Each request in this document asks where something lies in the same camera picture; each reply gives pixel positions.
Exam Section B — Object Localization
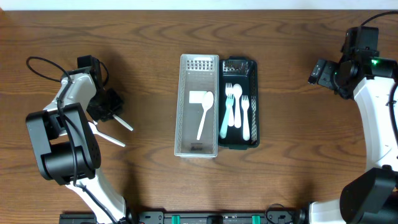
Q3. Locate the white plastic spoon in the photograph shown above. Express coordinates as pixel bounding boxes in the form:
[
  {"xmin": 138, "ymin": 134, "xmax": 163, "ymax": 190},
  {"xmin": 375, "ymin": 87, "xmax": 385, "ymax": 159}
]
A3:
[
  {"xmin": 233, "ymin": 83, "xmax": 243, "ymax": 128},
  {"xmin": 197, "ymin": 91, "xmax": 214, "ymax": 140},
  {"xmin": 88, "ymin": 121, "xmax": 126, "ymax": 147},
  {"xmin": 113, "ymin": 114, "xmax": 134, "ymax": 131}
]

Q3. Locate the white plastic fork short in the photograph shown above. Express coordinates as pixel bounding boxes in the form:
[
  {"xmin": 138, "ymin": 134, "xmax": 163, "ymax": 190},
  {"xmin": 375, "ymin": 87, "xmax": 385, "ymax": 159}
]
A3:
[{"xmin": 241, "ymin": 95, "xmax": 250, "ymax": 141}]

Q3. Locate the black plastic mesh basket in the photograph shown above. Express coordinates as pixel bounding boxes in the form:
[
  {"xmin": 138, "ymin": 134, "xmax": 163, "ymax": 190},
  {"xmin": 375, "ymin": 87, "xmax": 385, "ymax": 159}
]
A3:
[{"xmin": 218, "ymin": 56, "xmax": 260, "ymax": 150}]

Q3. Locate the white plastic fork long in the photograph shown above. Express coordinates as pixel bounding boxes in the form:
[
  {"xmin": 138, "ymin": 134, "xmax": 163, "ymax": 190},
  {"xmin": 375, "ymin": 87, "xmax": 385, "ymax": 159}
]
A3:
[{"xmin": 225, "ymin": 83, "xmax": 234, "ymax": 127}]

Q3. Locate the pale green plastic fork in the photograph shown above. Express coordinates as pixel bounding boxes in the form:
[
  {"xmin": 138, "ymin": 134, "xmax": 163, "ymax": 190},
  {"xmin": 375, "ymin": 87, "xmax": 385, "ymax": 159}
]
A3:
[{"xmin": 220, "ymin": 94, "xmax": 234, "ymax": 139}]

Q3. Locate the clear plastic mesh basket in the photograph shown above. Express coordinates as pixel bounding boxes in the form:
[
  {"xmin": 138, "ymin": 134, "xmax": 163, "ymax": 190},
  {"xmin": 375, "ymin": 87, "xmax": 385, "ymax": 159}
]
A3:
[{"xmin": 174, "ymin": 54, "xmax": 219, "ymax": 158}]

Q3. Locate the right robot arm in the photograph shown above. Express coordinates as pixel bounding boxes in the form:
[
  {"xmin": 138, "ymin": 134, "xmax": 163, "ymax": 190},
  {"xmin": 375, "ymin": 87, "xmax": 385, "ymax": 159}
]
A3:
[{"xmin": 306, "ymin": 26, "xmax": 397, "ymax": 223}]

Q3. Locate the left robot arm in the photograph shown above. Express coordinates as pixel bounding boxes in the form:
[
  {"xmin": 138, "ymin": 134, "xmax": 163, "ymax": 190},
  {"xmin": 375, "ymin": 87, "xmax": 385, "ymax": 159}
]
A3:
[{"xmin": 25, "ymin": 55, "xmax": 133, "ymax": 223}]

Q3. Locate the black mounting rail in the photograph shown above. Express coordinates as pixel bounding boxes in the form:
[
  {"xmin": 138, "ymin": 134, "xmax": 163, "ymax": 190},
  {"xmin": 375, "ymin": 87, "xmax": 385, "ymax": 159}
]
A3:
[{"xmin": 58, "ymin": 208, "xmax": 312, "ymax": 224}]

